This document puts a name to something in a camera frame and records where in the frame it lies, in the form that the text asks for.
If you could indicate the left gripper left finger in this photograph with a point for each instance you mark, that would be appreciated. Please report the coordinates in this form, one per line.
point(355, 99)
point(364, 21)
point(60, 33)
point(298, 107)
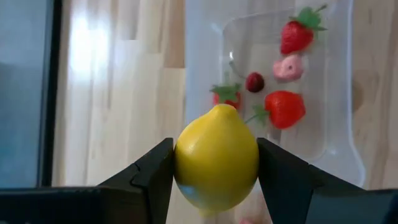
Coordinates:
point(155, 174)

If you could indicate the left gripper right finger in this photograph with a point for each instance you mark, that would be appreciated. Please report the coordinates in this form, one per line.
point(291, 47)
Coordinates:
point(286, 180)

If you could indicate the yellow plastic lemon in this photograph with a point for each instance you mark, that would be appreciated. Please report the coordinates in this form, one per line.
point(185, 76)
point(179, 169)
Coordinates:
point(214, 161)

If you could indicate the red plastic strawberry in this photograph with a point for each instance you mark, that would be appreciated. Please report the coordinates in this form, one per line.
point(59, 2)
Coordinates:
point(295, 37)
point(284, 109)
point(225, 93)

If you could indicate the clear plastic tupperware container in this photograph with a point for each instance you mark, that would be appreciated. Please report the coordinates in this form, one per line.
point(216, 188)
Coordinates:
point(335, 124)

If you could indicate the dark red plastic cherry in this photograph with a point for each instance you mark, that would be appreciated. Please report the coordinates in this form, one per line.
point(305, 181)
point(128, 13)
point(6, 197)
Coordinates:
point(255, 82)

